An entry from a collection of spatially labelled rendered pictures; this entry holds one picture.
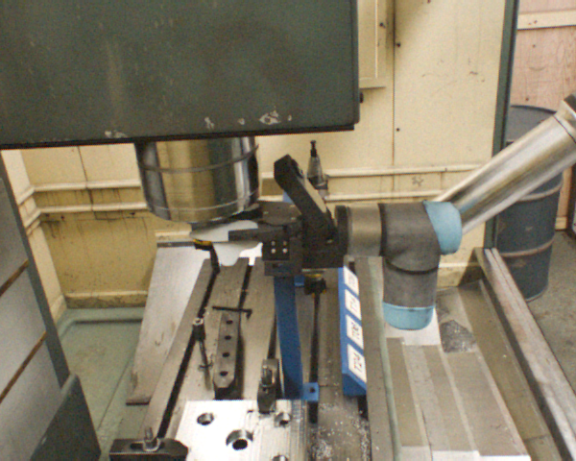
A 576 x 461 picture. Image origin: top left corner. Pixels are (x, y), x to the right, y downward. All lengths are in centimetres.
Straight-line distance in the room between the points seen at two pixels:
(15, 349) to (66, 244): 98
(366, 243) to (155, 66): 36
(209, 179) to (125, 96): 14
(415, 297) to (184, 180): 36
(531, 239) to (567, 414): 169
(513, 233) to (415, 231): 220
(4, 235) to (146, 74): 62
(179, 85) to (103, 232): 149
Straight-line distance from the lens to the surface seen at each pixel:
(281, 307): 113
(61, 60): 66
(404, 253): 81
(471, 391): 158
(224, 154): 70
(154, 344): 183
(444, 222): 81
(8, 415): 123
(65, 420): 147
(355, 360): 129
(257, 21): 60
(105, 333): 216
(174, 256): 200
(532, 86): 361
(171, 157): 70
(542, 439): 157
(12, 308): 121
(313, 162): 140
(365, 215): 79
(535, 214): 300
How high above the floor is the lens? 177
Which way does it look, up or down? 27 degrees down
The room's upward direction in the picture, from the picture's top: 5 degrees counter-clockwise
